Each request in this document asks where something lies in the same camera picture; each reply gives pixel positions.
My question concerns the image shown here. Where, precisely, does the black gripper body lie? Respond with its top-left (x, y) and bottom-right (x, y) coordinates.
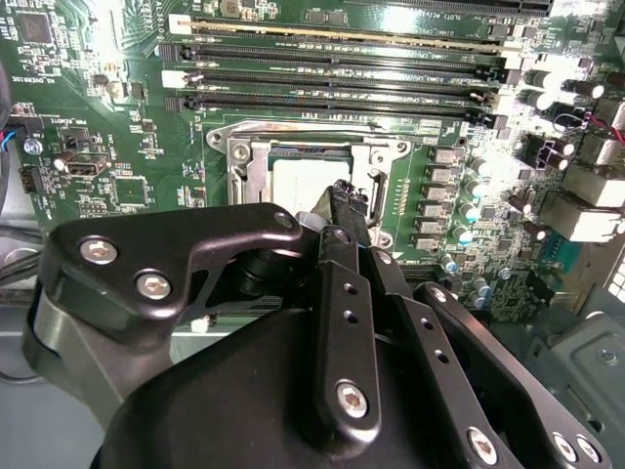
top-left (99, 306), bottom-right (459, 469)

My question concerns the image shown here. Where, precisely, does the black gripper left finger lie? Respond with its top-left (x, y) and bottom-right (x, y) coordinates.
top-left (21, 180), bottom-right (383, 459)

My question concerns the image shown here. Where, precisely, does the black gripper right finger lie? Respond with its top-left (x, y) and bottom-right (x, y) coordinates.
top-left (358, 188), bottom-right (612, 469)

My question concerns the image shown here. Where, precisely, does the silver CPU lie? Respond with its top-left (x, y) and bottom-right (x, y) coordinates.
top-left (271, 155), bottom-right (355, 219)

